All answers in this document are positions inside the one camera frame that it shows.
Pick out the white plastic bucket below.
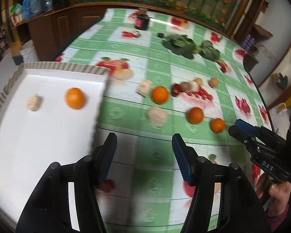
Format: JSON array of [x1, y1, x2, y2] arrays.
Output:
[[20, 40, 39, 62]]

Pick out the person's right hand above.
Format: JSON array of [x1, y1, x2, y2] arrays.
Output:
[[255, 173, 291, 217]]

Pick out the dark wooden cabinet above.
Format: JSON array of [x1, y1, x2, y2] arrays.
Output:
[[0, 0, 233, 66]]

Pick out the beige sugarcane chunk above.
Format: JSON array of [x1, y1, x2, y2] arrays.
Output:
[[187, 81, 199, 93], [27, 94, 42, 111], [136, 78, 152, 97], [146, 106, 168, 127]]

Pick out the white tray with striped rim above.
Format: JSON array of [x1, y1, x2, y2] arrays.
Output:
[[0, 62, 109, 230]]

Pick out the red jujube date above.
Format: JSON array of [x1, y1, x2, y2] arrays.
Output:
[[220, 64, 227, 73], [171, 83, 182, 97]]

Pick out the green leafy bok choy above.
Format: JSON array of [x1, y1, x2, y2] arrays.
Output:
[[162, 34, 200, 59], [199, 41, 220, 62]]

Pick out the orange tangerine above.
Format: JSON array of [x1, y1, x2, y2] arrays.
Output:
[[151, 86, 169, 104], [64, 87, 86, 110], [187, 107, 204, 125], [210, 118, 225, 134]]

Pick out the black jar with pink label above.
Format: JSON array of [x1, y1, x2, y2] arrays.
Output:
[[134, 8, 150, 30]]

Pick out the tan longan fruit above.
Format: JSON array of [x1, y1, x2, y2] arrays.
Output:
[[208, 78, 219, 88], [194, 77, 203, 86]]

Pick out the purple bottles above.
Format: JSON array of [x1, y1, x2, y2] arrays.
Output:
[[241, 34, 255, 52]]

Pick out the blue thermos jug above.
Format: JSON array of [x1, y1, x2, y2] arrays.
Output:
[[22, 0, 31, 20]]

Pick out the grey thermos jug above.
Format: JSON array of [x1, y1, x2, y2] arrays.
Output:
[[29, 0, 44, 18]]

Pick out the brown longan fruit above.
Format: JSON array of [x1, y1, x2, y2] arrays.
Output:
[[180, 82, 190, 91]]

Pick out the green fruit-print tablecloth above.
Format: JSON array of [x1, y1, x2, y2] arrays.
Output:
[[57, 9, 270, 232]]

